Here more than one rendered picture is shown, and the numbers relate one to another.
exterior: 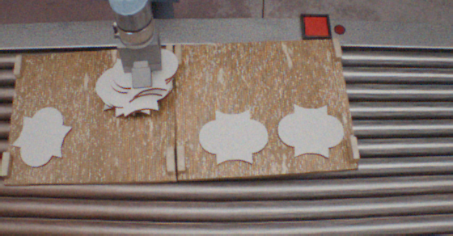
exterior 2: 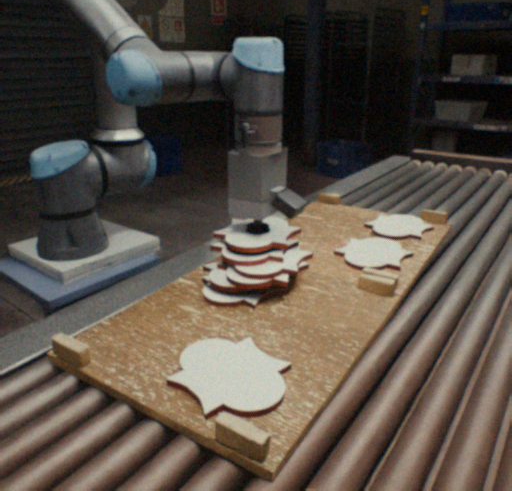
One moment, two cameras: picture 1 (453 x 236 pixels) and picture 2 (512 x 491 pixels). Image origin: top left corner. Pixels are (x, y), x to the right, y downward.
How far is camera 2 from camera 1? 1.14 m
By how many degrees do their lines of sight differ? 54
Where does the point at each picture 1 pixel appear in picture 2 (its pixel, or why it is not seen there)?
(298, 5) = not seen: hidden behind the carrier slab
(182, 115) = (319, 269)
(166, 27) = (193, 255)
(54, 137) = (249, 357)
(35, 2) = not seen: outside the picture
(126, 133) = (305, 305)
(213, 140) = (368, 259)
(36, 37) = (40, 337)
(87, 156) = (309, 345)
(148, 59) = (279, 182)
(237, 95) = (326, 242)
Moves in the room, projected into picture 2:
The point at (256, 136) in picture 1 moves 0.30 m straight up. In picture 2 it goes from (383, 242) to (400, 88)
